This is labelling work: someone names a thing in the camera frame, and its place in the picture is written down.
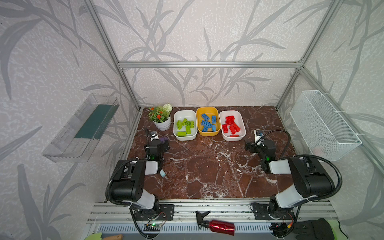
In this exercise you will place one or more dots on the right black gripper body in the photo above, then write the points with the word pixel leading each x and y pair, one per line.
pixel 254 145

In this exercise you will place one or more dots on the green lego brick pair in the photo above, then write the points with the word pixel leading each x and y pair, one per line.
pixel 185 122

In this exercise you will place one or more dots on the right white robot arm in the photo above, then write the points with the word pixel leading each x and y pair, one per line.
pixel 314 178

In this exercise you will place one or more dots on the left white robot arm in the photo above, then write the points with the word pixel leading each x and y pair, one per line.
pixel 126 184

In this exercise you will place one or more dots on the purple pink spatula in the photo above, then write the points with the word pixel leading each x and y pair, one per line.
pixel 164 140

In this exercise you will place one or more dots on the potted plant white pot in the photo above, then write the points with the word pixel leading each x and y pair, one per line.
pixel 161 116

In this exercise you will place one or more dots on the right white container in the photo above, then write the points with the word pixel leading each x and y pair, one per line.
pixel 238 120

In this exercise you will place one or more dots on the white container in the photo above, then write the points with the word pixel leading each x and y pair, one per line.
pixel 190 116
pixel 238 120

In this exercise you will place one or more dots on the left white container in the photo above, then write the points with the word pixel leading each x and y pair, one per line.
pixel 190 116

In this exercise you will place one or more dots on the yellow container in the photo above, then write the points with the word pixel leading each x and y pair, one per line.
pixel 208 121

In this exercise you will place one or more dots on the left circuit board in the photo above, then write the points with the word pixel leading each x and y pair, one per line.
pixel 153 226

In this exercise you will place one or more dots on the red spray bottle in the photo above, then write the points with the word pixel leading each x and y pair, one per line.
pixel 214 225

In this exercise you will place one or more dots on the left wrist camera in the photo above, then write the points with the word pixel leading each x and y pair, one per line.
pixel 153 135

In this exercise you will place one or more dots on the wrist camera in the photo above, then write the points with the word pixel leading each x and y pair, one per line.
pixel 258 137
pixel 153 135

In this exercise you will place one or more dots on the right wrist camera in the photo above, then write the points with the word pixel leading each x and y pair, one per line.
pixel 258 137

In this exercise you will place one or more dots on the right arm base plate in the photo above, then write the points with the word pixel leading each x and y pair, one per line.
pixel 271 211

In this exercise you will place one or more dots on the white wire mesh basket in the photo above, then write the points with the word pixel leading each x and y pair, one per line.
pixel 323 128

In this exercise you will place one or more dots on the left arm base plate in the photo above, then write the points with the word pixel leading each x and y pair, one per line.
pixel 162 212

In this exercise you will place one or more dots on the clear wall shelf green mat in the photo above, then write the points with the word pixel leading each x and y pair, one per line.
pixel 80 136

